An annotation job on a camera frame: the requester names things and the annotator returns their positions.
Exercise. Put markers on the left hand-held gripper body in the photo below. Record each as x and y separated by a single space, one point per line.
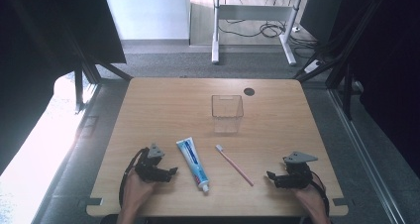
149 169

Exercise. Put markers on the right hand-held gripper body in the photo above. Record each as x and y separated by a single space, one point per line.
297 172

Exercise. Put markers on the white and blue toothpaste tube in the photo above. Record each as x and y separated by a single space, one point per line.
193 164

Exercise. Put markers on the pink toothbrush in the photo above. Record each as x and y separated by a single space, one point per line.
234 165

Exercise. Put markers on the clear plastic container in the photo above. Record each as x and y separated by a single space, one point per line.
227 113

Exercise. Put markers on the person's left hand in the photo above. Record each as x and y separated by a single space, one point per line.
137 192

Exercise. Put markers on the person's right hand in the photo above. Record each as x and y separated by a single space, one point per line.
308 199

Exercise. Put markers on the black round table grommet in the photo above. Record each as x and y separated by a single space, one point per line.
249 91

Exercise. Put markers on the white power strip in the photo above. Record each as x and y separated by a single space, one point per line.
313 66

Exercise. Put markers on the black curtain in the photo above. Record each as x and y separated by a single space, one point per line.
39 35
389 68

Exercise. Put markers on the metal floor rail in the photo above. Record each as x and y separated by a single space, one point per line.
366 158

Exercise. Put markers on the black metal frame strut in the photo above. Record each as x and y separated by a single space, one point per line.
343 62
90 68

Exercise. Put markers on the white metal desk frame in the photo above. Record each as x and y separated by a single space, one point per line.
254 12

